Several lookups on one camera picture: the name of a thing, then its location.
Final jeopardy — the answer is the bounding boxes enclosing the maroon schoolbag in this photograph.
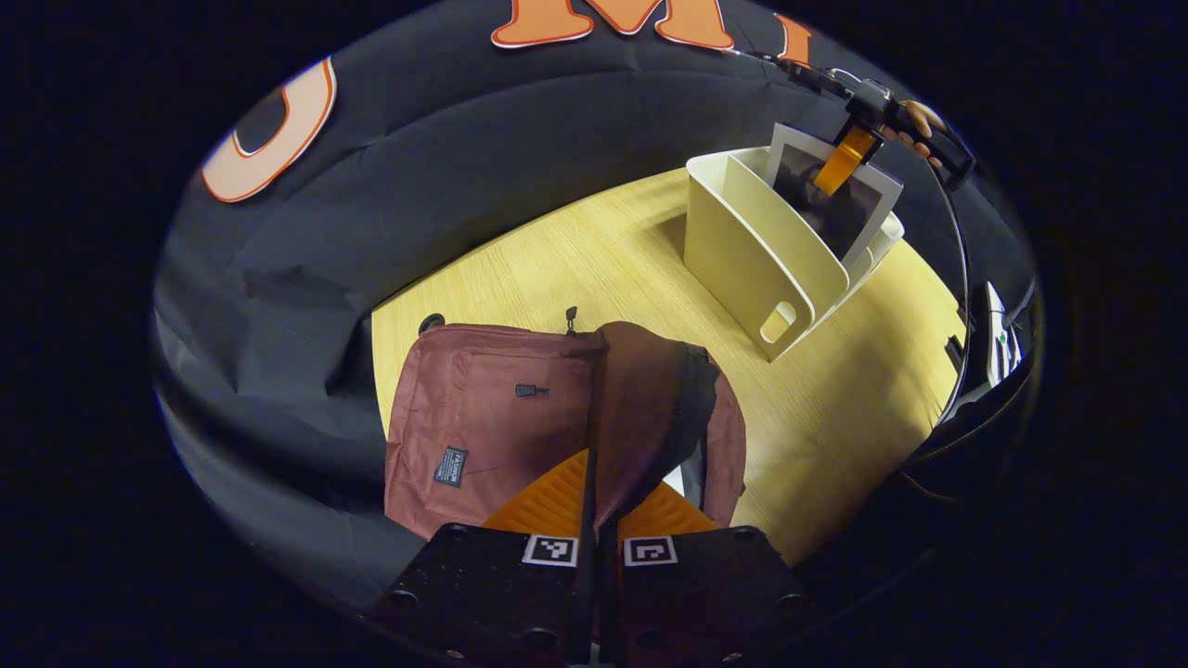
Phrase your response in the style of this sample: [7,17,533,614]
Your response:
[383,320,749,545]

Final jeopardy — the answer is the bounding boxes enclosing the white portrait cover book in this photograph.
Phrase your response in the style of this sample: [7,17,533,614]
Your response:
[766,122,904,272]

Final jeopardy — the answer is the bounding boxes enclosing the white bookshelf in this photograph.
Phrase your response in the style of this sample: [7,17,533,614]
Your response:
[684,147,907,364]

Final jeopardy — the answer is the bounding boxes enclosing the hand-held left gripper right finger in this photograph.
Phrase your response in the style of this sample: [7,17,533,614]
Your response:
[599,481,810,665]

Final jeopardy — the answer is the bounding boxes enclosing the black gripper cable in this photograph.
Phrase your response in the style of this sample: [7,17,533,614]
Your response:
[914,162,974,446]

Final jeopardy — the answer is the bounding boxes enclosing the white plastic device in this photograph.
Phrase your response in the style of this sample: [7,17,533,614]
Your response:
[980,281,1025,388]

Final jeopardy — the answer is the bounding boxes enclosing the black backdrop cloth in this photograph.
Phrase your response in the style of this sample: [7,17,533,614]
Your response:
[153,0,1039,609]

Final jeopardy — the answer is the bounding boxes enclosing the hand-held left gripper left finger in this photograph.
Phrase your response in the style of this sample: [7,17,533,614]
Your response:
[371,450,597,665]

